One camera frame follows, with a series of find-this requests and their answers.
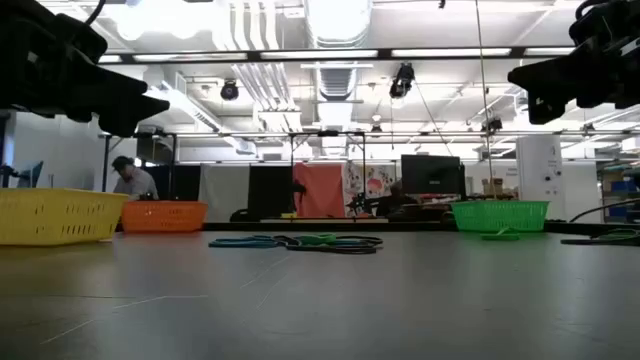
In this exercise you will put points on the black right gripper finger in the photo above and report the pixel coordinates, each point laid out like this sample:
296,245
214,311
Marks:
555,75
545,110

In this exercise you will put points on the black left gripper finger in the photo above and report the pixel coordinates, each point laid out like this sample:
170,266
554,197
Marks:
117,86
135,115

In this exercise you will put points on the yellow plastic basket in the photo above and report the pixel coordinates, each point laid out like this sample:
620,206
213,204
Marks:
50,215

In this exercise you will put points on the blue rubber band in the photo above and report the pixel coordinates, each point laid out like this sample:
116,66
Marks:
240,244
350,243

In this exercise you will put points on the background black robot arm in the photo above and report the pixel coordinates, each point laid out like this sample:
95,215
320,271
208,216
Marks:
299,190
360,202

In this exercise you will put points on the white pillar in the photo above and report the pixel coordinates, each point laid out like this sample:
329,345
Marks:
537,170

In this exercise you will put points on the person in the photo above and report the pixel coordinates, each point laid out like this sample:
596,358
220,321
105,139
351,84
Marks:
135,185
397,200

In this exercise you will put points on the black partition panel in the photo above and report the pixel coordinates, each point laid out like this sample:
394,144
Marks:
185,182
270,192

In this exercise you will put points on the cardboard box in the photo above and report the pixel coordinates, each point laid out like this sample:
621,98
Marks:
494,187

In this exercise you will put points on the orange plastic basket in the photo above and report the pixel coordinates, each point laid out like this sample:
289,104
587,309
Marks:
162,217

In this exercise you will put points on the blue storage shelf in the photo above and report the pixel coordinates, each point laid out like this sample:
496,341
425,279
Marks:
622,187

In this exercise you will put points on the green plastic basket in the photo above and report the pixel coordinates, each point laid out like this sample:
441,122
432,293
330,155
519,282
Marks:
500,216

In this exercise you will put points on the small blue monitor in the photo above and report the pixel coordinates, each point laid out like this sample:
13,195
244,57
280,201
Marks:
35,175

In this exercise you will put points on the white partition panel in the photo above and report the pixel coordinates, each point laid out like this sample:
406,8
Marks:
222,192

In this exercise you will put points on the black computer monitor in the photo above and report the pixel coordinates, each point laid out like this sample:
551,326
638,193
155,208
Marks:
432,175

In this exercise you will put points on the black office chair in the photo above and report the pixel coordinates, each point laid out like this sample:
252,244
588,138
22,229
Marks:
245,216

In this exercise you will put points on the black overhead light bar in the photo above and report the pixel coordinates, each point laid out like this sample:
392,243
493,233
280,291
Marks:
384,52

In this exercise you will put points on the white patterned hanging cloth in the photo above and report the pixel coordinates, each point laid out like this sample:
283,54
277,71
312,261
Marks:
372,182

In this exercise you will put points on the orange hanging cloth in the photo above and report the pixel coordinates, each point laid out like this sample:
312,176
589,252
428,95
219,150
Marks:
322,192

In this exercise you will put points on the black background frame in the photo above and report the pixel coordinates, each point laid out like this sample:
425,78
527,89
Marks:
364,165
106,165

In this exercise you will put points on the thin frame rod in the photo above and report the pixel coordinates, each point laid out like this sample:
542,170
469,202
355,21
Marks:
481,75

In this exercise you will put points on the black table edge frame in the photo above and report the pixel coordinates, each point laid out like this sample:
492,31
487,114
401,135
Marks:
300,226

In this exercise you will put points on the white ceiling air duct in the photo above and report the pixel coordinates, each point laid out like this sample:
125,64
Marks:
337,20

